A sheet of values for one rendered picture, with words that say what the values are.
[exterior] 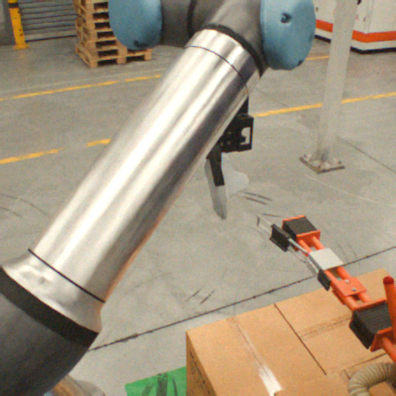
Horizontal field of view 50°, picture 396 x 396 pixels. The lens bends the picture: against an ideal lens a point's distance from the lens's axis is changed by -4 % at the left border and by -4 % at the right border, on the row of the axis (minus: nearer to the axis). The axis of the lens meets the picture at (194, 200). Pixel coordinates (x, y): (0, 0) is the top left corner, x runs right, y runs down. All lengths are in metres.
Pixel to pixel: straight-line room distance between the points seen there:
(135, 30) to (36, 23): 9.09
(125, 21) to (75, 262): 0.28
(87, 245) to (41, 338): 0.07
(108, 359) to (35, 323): 2.10
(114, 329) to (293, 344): 1.13
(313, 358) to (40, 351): 1.49
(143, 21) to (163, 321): 2.20
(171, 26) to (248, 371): 1.38
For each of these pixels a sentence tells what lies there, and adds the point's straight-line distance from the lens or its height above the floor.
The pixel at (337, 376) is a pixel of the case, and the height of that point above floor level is 0.94.
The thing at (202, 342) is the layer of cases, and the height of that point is 0.54.
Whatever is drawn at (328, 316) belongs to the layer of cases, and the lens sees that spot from 1.91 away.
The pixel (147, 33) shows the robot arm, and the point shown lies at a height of 1.80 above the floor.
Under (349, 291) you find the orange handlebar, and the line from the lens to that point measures 1.06.
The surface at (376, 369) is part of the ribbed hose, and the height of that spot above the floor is 1.14.
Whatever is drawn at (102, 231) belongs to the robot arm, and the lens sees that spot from 0.33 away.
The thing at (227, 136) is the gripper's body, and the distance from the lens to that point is 0.65.
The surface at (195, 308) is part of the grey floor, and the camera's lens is 2.62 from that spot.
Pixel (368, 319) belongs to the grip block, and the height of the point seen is 1.20.
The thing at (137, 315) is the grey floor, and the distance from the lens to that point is 2.60.
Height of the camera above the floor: 1.90
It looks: 33 degrees down
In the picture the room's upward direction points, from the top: straight up
